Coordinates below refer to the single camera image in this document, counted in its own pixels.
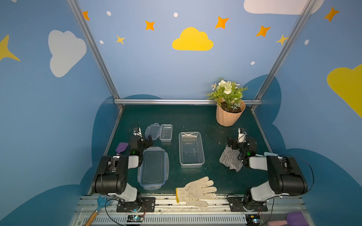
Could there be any small lunch box lid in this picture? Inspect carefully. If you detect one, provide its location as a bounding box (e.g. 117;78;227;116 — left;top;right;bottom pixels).
145;123;161;141

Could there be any small clear lunch box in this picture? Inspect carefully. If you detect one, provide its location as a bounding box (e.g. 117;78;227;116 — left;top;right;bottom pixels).
159;124;173;143

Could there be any large lunch box lid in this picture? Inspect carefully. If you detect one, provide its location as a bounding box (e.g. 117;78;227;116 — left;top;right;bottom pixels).
138;147;169;191

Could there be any large clear lunch box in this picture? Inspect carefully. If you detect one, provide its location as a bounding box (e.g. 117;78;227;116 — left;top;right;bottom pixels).
179;132;205;169

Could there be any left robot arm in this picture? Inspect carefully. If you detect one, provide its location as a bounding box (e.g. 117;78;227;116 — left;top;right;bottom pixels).
91;136;153;212

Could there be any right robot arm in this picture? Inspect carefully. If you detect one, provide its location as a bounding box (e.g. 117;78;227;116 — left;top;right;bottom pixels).
226;137;309;211

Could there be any purple silicone spatula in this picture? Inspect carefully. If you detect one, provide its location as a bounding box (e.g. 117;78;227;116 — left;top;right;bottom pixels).
116;142;129;155

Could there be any teal silicone spatula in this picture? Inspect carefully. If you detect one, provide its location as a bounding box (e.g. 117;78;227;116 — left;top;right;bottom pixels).
256;152;279;157

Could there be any potted artificial flower plant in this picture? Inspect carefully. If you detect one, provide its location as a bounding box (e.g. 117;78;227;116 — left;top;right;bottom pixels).
207;79;248;127

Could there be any white knit work glove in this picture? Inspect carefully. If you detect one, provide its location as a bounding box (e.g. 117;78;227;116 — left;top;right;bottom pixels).
175;177;217;208

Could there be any right circuit board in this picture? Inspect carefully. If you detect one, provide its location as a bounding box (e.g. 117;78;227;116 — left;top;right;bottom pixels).
245;215;262;226

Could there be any circuit board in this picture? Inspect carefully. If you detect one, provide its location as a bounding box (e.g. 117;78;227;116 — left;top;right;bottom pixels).
245;215;262;226
126;215;144;223

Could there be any left circuit board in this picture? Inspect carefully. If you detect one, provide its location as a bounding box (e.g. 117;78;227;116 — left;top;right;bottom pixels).
126;215;144;223

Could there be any purple pink toy shovel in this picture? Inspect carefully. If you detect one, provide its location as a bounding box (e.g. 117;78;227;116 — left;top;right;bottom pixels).
267;212;309;226

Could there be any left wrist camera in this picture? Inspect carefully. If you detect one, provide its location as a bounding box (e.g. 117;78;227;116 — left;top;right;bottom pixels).
133;127;142;137

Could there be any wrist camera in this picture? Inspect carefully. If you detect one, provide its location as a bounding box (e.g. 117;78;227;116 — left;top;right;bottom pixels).
237;128;248;143
133;127;142;137

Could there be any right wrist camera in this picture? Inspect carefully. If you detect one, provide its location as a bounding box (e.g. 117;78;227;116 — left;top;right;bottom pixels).
237;128;248;143

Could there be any aluminium frame rear bar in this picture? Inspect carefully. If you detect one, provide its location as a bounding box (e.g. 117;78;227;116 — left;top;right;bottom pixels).
114;98;263;106

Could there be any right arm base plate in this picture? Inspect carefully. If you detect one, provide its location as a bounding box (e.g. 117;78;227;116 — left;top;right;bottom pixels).
226;194;268;212

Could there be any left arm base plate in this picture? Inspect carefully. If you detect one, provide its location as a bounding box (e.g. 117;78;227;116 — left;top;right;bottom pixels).
116;197;156;213

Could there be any blue rake wooden handle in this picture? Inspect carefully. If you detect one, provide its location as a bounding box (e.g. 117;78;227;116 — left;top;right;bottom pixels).
85;195;112;226

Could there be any aluminium front rail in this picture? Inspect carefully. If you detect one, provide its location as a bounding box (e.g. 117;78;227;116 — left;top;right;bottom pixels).
69;193;314;226

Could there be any aluminium frame left post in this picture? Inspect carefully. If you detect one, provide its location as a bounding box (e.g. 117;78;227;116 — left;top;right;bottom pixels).
67;0;123;111

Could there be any aluminium frame post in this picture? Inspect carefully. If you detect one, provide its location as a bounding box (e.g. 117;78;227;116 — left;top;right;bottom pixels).
67;0;123;111
250;0;318;112

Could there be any aluminium frame right post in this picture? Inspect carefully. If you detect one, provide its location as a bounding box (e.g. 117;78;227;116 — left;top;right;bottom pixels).
250;0;318;112

